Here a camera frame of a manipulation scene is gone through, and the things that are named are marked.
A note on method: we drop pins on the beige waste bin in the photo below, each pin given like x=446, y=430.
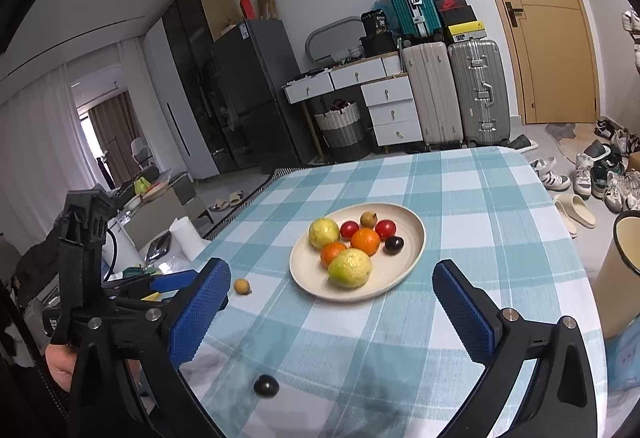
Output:
x=617, y=288

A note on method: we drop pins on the beige suitcase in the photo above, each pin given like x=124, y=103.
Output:
x=432, y=98

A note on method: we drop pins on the large cardboard box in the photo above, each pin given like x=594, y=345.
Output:
x=217, y=6

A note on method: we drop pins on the woven laundry basket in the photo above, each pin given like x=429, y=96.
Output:
x=342, y=133

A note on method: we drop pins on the small orange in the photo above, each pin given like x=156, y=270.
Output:
x=331, y=252

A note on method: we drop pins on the grey refrigerator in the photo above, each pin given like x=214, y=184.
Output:
x=260, y=93

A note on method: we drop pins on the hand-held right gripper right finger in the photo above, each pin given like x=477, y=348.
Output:
x=465, y=313

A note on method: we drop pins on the large orange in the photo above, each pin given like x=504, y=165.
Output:
x=365, y=241

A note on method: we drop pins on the oval grey mirror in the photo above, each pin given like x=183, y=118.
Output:
x=330, y=38

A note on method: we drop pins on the white chair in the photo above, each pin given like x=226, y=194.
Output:
x=142, y=153

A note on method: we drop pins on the black stitched chair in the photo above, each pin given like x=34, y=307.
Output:
x=25, y=368

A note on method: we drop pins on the yellow white shoe box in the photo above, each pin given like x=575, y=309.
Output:
x=465, y=32

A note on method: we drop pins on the red cherry tomato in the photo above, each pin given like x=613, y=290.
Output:
x=349, y=230
x=385, y=229

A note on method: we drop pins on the small white basket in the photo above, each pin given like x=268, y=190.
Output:
x=355, y=52

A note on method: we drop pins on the green lime fruit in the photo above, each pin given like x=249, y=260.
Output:
x=350, y=269

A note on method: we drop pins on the red black shoe box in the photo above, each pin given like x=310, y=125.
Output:
x=454, y=4

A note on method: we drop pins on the wooden door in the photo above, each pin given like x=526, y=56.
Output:
x=550, y=43

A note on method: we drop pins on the dark cloth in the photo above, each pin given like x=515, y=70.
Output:
x=37, y=263

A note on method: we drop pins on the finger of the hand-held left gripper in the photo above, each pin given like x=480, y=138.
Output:
x=127, y=304
x=172, y=281

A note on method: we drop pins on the grey coffee table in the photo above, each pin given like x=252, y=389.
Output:
x=155, y=218

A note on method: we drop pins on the white side table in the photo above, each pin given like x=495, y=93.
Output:
x=122, y=243

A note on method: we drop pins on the grey slippers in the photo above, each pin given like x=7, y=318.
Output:
x=522, y=144

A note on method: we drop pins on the white paper roll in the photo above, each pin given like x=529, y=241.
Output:
x=187, y=240

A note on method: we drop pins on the brown cardboard packet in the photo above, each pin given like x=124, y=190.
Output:
x=266, y=3

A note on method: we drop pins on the white air conditioner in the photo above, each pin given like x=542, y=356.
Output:
x=97, y=86

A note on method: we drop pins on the yellow guava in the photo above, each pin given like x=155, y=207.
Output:
x=323, y=232

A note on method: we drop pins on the dark plum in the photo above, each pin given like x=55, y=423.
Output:
x=394, y=244
x=266, y=385

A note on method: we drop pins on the silver suitcase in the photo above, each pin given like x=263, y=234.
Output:
x=477, y=93

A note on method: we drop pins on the person's left hand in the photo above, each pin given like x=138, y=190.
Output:
x=59, y=368

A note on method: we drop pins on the pile of shoes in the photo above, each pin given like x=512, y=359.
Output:
x=600, y=168

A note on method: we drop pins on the beige slippers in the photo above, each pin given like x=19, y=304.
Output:
x=575, y=213

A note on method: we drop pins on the pair of house slippers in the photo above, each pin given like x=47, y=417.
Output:
x=226, y=201

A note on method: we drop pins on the tall dark glass cabinet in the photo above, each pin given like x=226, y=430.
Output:
x=192, y=78

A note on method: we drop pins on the cream round plate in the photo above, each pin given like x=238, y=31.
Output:
x=400, y=268

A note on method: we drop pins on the brown longan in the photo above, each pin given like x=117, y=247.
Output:
x=242, y=286
x=368, y=219

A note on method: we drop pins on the brown curtain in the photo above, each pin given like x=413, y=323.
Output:
x=115, y=133

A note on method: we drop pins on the black round tub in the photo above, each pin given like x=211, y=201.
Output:
x=374, y=23

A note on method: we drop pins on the white drawer dresser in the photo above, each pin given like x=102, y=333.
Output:
x=395, y=113

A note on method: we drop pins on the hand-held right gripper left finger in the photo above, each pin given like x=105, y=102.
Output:
x=197, y=313

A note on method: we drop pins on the blue plastic bag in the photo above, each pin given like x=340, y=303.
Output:
x=622, y=358

